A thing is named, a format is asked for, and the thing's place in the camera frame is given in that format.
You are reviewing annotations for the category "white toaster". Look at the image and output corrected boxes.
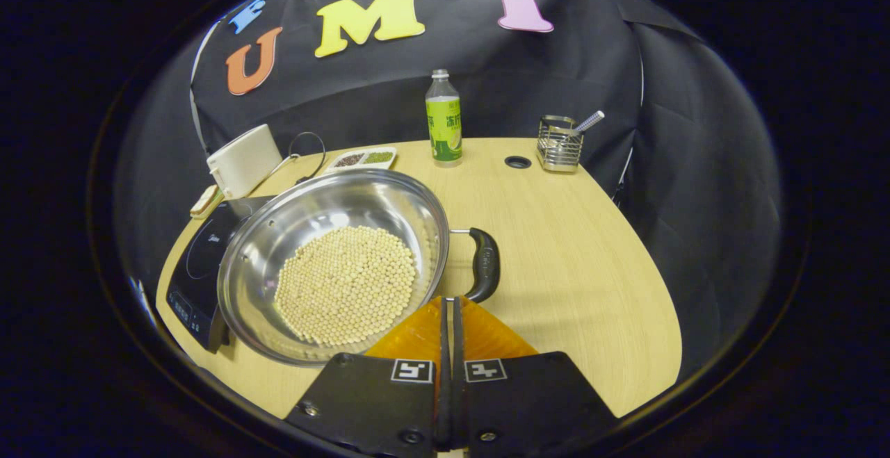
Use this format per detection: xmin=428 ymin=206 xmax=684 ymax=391
xmin=207 ymin=124 xmax=284 ymax=200

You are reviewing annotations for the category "small plate with bread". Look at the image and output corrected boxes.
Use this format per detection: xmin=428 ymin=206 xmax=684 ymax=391
xmin=190 ymin=184 xmax=225 ymax=220

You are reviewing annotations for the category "black induction cooktop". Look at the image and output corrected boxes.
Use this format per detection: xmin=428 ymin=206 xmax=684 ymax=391
xmin=165 ymin=196 xmax=275 ymax=354

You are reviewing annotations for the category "black cable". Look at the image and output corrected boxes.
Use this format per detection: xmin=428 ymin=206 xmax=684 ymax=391
xmin=287 ymin=131 xmax=327 ymax=185

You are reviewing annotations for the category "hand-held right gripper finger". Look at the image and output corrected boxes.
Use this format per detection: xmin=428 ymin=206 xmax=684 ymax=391
xmin=284 ymin=295 xmax=453 ymax=458
xmin=452 ymin=295 xmax=620 ymax=458

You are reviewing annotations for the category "pile of soybeans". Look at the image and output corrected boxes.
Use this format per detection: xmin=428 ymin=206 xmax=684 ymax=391
xmin=273 ymin=225 xmax=418 ymax=347

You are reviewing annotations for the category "metal utensil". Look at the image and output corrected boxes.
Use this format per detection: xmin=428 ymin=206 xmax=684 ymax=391
xmin=567 ymin=111 xmax=606 ymax=140

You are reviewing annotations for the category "green label bottle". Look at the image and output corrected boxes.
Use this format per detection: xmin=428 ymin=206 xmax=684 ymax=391
xmin=425 ymin=69 xmax=464 ymax=168

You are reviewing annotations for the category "metal wire holder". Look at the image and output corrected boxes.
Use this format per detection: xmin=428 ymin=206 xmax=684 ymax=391
xmin=536 ymin=115 xmax=585 ymax=173

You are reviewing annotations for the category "stainless steel pot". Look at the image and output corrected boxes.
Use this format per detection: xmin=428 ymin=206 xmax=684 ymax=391
xmin=217 ymin=168 xmax=501 ymax=368

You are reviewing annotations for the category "white divided bean tray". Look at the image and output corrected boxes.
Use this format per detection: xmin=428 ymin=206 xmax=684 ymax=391
xmin=324 ymin=147 xmax=398 ymax=174

